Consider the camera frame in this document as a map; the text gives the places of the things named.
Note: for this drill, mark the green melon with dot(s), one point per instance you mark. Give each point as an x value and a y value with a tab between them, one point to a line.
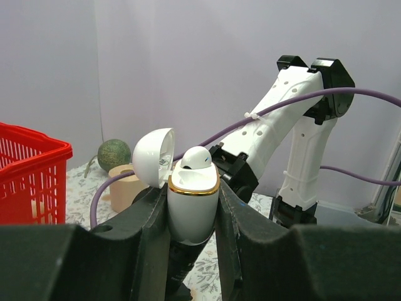
110	154

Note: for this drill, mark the white wireless earbud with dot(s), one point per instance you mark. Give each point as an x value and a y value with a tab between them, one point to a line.
197	157

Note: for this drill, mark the red plastic shopping basket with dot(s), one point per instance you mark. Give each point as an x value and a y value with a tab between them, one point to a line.
33	176

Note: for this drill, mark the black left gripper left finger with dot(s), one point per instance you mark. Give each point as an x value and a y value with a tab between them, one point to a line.
124	258

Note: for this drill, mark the beige tape roll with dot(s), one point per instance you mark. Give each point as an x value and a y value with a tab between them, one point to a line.
124	191

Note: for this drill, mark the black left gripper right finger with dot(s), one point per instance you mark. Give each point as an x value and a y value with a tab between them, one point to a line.
260	260

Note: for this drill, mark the white earbud charging case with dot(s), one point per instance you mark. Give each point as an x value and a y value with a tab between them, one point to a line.
192	194

